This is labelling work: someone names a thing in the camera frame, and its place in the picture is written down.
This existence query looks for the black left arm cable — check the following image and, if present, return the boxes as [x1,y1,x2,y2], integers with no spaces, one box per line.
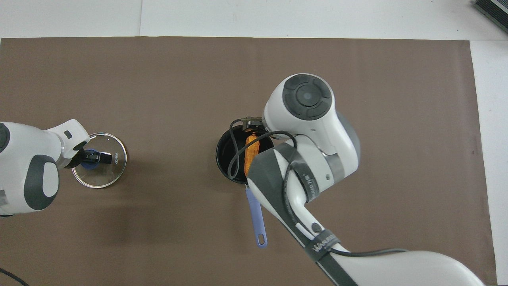
[0,268,24,286]

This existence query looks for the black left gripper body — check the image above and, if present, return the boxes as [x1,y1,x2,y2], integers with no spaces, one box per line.
[71,148,98,169]

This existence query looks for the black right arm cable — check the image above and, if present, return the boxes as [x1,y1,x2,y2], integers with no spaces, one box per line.
[228,118,407,257]

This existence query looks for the brown table mat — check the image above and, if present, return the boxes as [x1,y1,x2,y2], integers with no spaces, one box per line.
[0,37,498,286]

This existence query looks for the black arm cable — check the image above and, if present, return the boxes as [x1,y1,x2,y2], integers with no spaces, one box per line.
[0,268,24,286]
[228,118,407,257]

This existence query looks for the yellow corn cob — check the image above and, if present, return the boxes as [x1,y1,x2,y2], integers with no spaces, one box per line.
[244,134,260,177]

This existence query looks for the dark grey ribbed object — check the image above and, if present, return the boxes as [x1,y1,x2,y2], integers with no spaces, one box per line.
[472,0,508,34]

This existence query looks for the glass lid with blue knob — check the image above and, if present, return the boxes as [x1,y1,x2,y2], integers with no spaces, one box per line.
[72,132,127,189]

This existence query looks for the dark blue pot with handle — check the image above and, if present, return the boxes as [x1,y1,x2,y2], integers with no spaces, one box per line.
[216,126,275,249]

